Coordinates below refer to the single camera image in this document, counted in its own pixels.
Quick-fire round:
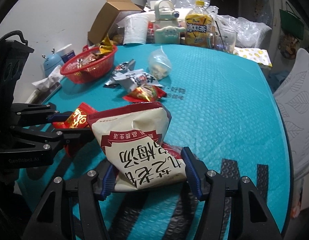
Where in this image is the clear bag of snacks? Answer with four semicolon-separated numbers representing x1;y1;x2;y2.
148;46;172;80

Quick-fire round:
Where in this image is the yellow gold snack packet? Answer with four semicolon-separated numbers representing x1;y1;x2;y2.
99;35;113;56

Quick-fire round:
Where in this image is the blue round humidifier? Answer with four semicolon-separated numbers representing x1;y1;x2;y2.
42;48;64;77

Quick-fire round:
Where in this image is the teal bubble mat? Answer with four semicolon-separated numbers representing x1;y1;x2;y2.
17;42;293;240

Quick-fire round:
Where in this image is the brown seaweed cracker bag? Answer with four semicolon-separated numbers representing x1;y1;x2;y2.
74;50;104;68

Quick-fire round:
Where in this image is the clear plastic bags pile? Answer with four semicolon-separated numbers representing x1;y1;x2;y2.
208;5;272;50

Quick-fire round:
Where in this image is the white leaf pattern cushion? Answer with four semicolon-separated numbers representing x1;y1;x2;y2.
274;48;309;180

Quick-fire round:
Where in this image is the green tote bag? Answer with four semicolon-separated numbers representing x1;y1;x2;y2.
280;2;305;40

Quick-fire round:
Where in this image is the yellow smiley paper bag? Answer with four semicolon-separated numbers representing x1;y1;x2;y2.
233;47;272;69

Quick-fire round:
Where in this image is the red cartoon candy packet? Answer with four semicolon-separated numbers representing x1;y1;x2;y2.
122;85;167;103

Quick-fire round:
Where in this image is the brown cardboard box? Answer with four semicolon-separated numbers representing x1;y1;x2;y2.
87;0;143;44

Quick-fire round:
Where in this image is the iced tea bottle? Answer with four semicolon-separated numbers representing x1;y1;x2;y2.
185;0;214;49

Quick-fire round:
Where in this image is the white plum soup bag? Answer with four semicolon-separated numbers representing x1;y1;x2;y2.
87;102;186;192

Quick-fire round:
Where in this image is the clear glass cup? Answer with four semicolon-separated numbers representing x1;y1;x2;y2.
212;28;237;54

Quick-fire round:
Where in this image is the crumpled white tissue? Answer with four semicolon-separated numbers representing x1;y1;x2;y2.
32;65;64;92

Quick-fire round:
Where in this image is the silver white snack packet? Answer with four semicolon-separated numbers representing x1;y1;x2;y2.
112;59;136;76

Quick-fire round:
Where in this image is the white cap dark bottle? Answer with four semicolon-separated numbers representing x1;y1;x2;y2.
56;44;76;63

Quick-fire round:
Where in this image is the white black calligraphy snack packet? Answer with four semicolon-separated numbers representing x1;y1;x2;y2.
105;69;162;92

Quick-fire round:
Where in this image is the red gold snack packet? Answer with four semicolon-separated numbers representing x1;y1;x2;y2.
52;102;97;129

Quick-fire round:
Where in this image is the red plastic basket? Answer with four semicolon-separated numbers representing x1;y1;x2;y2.
61;45;118;84

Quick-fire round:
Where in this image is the mint cartoon water jug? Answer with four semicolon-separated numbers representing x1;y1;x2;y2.
153;0;185;44

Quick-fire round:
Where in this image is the white paper towel roll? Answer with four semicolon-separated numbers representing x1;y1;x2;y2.
123;14;149;45

